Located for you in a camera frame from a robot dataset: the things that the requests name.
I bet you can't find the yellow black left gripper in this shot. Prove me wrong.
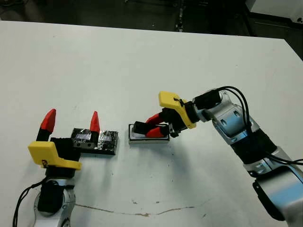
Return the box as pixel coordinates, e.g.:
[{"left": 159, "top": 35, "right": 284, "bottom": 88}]
[{"left": 27, "top": 108, "right": 101, "bottom": 178}]

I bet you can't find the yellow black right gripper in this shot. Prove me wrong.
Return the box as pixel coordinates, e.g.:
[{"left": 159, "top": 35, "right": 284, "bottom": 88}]
[{"left": 145, "top": 91, "right": 197, "bottom": 138}]

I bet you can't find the black phone-like camera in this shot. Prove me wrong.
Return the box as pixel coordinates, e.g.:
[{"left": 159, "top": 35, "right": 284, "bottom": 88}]
[{"left": 132, "top": 121, "right": 152, "bottom": 137}]

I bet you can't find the black shiny box lid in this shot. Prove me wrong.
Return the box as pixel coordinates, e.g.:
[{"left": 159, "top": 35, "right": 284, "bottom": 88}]
[{"left": 71, "top": 127, "right": 119, "bottom": 156}]

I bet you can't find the white camera box base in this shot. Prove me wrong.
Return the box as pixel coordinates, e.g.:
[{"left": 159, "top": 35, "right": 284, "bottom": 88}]
[{"left": 128, "top": 123, "right": 170, "bottom": 145}]

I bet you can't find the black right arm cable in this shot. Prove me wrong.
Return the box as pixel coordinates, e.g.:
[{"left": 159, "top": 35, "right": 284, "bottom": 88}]
[{"left": 217, "top": 86, "right": 303, "bottom": 166}]

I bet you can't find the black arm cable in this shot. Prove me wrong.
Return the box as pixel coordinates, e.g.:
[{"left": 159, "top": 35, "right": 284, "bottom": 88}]
[
  {"left": 12, "top": 182, "right": 48, "bottom": 227},
  {"left": 217, "top": 86, "right": 303, "bottom": 166}
]

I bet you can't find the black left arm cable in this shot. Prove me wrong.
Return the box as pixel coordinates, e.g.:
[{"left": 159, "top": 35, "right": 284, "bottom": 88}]
[{"left": 12, "top": 182, "right": 48, "bottom": 227}]

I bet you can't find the metal post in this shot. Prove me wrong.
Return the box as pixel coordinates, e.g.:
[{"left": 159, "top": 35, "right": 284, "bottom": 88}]
[{"left": 175, "top": 7, "right": 185, "bottom": 33}]

